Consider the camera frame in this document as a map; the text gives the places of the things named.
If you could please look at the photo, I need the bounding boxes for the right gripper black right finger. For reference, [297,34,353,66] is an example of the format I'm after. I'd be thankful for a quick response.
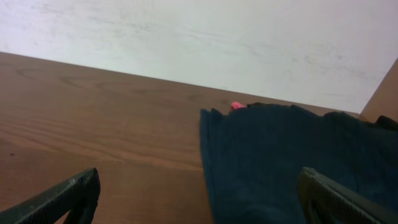
[297,167,397,224]

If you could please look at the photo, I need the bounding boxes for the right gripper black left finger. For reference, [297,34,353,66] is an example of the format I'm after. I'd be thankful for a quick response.
[1,168,101,223]

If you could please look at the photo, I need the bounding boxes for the dark blue shorts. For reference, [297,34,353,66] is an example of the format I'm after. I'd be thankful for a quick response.
[200,105,397,223]

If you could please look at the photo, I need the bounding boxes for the black garment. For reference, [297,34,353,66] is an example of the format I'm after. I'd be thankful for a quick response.
[375,116,398,131]

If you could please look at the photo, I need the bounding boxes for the pink red garment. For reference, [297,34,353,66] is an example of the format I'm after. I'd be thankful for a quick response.
[231,101,246,110]

